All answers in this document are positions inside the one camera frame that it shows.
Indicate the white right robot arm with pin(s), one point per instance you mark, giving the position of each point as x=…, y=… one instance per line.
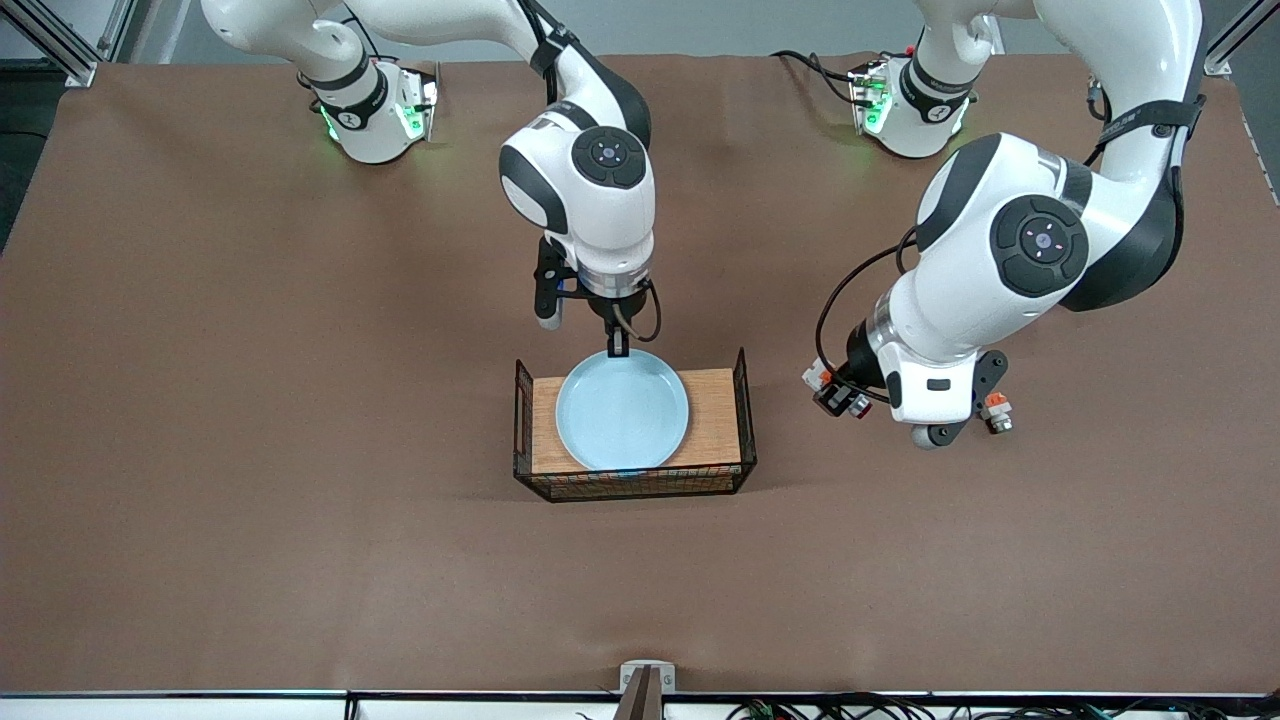
x=600, y=215

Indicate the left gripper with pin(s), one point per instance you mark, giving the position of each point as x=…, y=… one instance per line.
x=858, y=368

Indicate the white table edge rail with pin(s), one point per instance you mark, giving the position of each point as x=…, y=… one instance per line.
x=200, y=708

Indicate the light blue round plate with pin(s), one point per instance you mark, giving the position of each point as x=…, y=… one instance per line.
x=622, y=410

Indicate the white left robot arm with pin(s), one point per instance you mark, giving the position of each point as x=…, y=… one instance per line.
x=1000, y=270

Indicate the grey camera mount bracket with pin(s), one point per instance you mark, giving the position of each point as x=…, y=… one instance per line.
x=647, y=685

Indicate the silver cap push button switch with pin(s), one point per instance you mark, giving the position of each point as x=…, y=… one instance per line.
x=998, y=412

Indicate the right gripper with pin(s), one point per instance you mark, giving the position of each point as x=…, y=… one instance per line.
x=616, y=321

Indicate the aluminium frame profile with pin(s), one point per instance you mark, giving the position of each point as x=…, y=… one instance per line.
x=118, y=25
x=1240, y=35
x=55, y=45

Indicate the wooden board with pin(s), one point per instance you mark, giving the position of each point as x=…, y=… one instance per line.
x=715, y=420

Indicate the silver base connector panel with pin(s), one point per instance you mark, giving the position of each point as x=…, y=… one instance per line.
x=868, y=95
x=420, y=100

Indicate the red cap push button switch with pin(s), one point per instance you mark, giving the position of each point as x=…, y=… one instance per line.
x=818, y=372

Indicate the brown table cover mat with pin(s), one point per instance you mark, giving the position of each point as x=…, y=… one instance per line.
x=300, y=400

